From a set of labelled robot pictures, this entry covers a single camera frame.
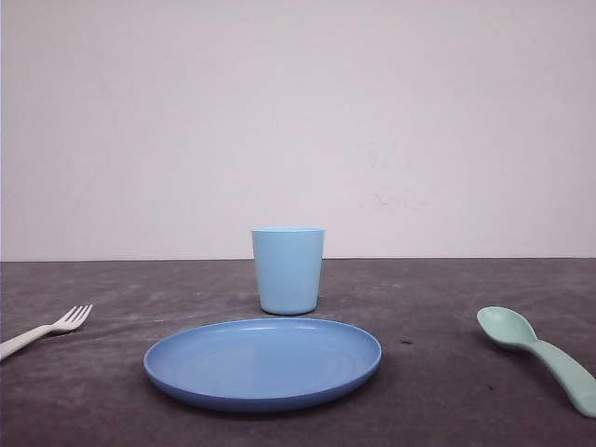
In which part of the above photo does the mint green plastic spoon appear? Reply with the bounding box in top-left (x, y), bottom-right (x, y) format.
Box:
top-left (476, 306), bottom-right (595, 418)

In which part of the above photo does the white plastic fork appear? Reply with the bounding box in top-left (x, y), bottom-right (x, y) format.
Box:
top-left (1, 305), bottom-right (93, 360)

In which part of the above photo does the light blue plastic cup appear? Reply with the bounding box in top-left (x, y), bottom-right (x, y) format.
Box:
top-left (251, 227), bottom-right (325, 315)

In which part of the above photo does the blue plastic plate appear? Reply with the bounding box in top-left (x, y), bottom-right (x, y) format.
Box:
top-left (143, 318), bottom-right (383, 413)

